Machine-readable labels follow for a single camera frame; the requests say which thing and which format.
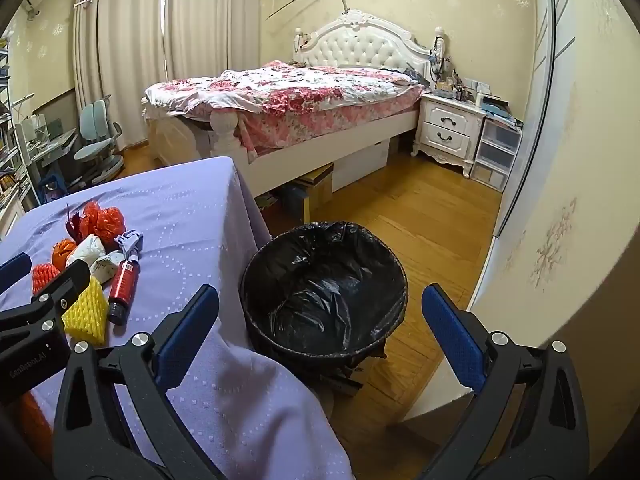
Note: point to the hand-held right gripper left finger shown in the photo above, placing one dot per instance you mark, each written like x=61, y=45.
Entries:
x=192, y=325

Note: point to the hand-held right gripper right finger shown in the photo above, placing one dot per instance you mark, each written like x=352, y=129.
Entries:
x=450, y=330

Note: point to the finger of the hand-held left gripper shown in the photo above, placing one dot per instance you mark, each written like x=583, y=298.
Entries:
x=15, y=270
x=70, y=282

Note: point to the red-orange foam net sleeve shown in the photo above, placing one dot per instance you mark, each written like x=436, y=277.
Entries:
x=45, y=275

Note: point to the white paper wad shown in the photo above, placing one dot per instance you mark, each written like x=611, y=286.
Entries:
x=90, y=247

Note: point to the red plastic bag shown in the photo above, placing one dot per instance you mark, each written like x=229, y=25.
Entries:
x=102, y=222

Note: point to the round bin with black liner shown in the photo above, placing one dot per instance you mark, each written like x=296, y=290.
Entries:
x=320, y=285

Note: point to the orange plastic wrapper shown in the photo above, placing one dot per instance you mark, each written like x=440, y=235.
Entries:
x=62, y=252

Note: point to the yellow foam net sleeve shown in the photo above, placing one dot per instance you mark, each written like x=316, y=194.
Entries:
x=90, y=315

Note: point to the white printed crumpled packet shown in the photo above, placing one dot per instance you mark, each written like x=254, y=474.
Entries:
x=106, y=267

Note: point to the red bottle with black cap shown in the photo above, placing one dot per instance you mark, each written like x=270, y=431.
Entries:
x=122, y=287

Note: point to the orange cloth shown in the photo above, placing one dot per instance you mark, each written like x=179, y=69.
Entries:
x=35, y=420

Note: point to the dark red cloth scrap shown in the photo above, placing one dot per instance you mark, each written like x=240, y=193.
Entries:
x=75, y=225

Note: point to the blue trolley bag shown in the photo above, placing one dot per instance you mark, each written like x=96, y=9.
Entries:
x=52, y=187

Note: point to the purple dotted tablecloth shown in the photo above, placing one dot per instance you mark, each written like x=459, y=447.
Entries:
x=190, y=220

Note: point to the white bookshelf with books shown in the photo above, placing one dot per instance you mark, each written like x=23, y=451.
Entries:
x=7, y=160

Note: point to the grey study desk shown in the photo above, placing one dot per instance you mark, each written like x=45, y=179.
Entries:
x=55, y=142

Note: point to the teal desk chair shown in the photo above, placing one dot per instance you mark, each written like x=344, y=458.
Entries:
x=97, y=115

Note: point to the clear plastic drawer unit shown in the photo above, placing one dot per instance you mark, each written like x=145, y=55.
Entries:
x=495, y=150

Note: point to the cardboard box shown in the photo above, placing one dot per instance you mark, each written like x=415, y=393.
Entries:
x=315, y=185

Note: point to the white storage box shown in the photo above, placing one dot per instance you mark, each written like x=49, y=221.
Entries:
x=360, y=162

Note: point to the white two-drawer nightstand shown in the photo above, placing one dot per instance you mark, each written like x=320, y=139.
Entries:
x=450, y=130

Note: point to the blue book stack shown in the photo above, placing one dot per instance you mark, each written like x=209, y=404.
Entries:
x=502, y=107

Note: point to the cluster of small toiletries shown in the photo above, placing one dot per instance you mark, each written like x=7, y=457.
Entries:
x=452, y=82

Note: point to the pink floral quilt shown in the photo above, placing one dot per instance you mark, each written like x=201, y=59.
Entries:
x=300, y=95

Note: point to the beige curtain panel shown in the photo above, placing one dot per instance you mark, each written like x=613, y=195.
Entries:
x=130, y=35
x=215, y=20

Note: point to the white bed with tufted headboard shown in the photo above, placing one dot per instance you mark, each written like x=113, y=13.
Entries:
x=360, y=47

